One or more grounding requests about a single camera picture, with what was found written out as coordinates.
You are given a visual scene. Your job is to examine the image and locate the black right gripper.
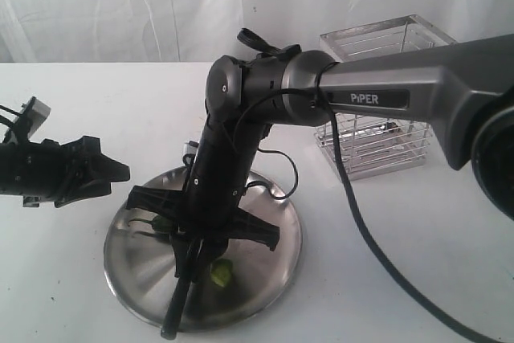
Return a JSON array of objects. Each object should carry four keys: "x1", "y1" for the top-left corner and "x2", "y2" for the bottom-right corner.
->
[{"x1": 126, "y1": 121, "x2": 279, "y2": 283}]

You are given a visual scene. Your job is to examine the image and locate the round stainless steel plate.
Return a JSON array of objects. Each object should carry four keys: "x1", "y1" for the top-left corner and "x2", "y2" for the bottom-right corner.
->
[{"x1": 104, "y1": 184, "x2": 302, "y2": 330}]

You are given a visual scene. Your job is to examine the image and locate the green object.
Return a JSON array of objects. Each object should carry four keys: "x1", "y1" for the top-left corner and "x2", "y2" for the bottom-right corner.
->
[{"x1": 210, "y1": 259, "x2": 234, "y2": 288}]

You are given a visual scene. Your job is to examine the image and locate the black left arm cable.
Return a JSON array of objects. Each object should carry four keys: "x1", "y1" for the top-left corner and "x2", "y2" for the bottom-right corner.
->
[{"x1": 0, "y1": 104, "x2": 29, "y2": 145}]

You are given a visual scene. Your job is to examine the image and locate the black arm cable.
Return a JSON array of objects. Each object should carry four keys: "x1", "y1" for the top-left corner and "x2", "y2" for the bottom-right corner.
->
[
  {"x1": 0, "y1": 104, "x2": 29, "y2": 145},
  {"x1": 236, "y1": 28, "x2": 503, "y2": 343}
]

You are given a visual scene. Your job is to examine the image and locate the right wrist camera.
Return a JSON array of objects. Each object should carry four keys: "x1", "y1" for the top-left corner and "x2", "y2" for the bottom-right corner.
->
[{"x1": 182, "y1": 140, "x2": 199, "y2": 165}]

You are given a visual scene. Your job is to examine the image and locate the black handled knife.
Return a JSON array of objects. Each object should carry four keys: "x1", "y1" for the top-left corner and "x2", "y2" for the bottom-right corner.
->
[{"x1": 160, "y1": 238, "x2": 202, "y2": 339}]

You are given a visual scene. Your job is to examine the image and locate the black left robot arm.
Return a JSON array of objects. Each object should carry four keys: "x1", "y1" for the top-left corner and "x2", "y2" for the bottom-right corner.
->
[{"x1": 1, "y1": 136, "x2": 130, "y2": 208}]

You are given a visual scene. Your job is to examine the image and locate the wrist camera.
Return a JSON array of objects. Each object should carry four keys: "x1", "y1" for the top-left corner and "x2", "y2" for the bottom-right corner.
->
[
  {"x1": 182, "y1": 140, "x2": 199, "y2": 165},
  {"x1": 14, "y1": 96, "x2": 51, "y2": 141}
]

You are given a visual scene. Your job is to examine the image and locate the white backdrop curtain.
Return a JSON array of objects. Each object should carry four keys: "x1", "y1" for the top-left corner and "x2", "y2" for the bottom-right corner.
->
[{"x1": 1, "y1": 0, "x2": 513, "y2": 63}]

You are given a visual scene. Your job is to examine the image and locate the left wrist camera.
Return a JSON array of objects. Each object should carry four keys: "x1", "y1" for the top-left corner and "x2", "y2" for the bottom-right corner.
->
[{"x1": 14, "y1": 96, "x2": 51, "y2": 141}]

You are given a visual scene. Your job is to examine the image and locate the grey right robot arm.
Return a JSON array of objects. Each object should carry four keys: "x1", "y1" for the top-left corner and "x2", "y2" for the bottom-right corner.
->
[{"x1": 126, "y1": 35, "x2": 513, "y2": 280}]

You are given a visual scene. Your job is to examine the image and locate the wire mesh utensil holder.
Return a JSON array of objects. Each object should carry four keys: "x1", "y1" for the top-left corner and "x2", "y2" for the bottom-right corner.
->
[{"x1": 319, "y1": 14, "x2": 456, "y2": 181}]

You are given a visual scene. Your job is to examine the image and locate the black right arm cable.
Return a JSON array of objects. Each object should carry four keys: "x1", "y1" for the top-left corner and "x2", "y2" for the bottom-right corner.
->
[{"x1": 236, "y1": 28, "x2": 503, "y2": 343}]

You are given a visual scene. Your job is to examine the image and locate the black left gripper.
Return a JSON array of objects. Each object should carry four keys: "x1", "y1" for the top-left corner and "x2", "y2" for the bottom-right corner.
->
[{"x1": 23, "y1": 136, "x2": 130, "y2": 208}]

